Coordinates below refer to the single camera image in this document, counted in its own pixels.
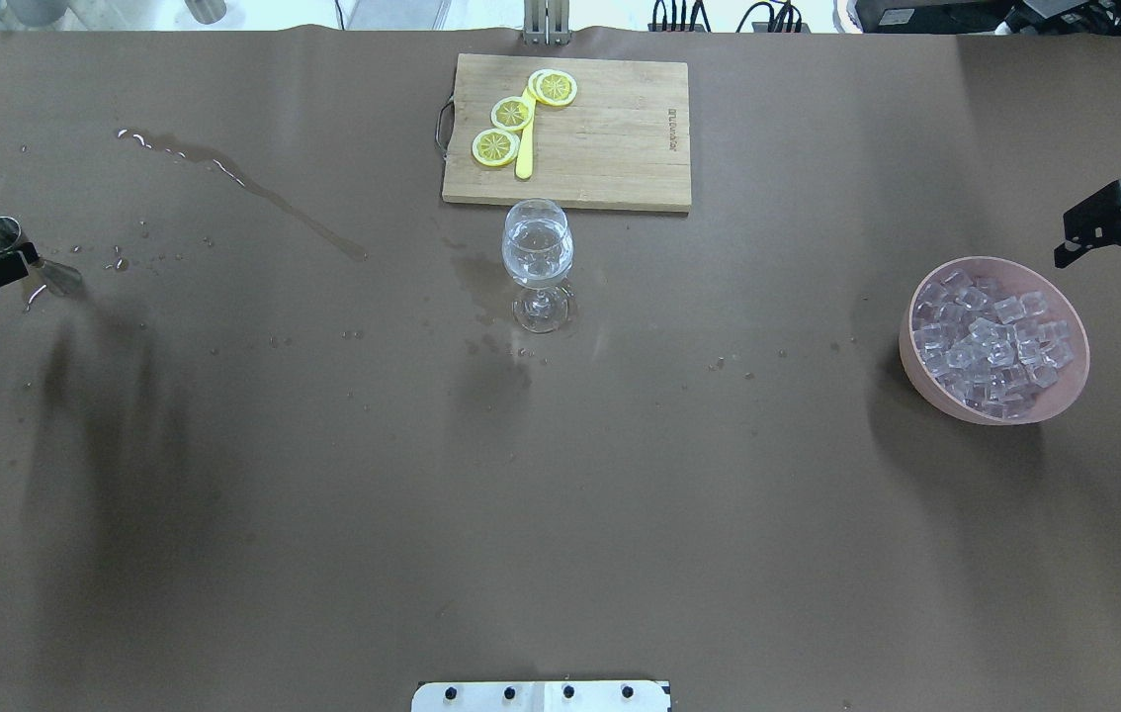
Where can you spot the steel jigger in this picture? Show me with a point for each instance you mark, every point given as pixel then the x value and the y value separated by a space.
pixel 15 247

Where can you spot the pile of clear ice cubes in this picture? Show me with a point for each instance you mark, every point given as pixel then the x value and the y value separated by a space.
pixel 994 347

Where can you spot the clear wine glass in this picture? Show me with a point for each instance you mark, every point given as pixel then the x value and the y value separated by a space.
pixel 537 252

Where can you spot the pink bowl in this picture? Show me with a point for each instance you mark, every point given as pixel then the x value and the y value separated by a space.
pixel 1011 274

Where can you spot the brown table mat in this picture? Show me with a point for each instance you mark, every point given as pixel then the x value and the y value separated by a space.
pixel 287 449

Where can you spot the lemon slice middle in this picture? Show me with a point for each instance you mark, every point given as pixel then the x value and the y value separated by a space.
pixel 513 113

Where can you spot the wooden cutting board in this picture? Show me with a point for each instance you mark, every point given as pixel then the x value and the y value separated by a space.
pixel 622 145

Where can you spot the lemon slice far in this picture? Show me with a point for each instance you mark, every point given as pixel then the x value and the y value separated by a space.
pixel 553 87

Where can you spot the aluminium frame post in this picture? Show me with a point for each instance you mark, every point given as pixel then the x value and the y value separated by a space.
pixel 546 22

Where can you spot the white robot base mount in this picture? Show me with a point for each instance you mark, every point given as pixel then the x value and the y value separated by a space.
pixel 544 695

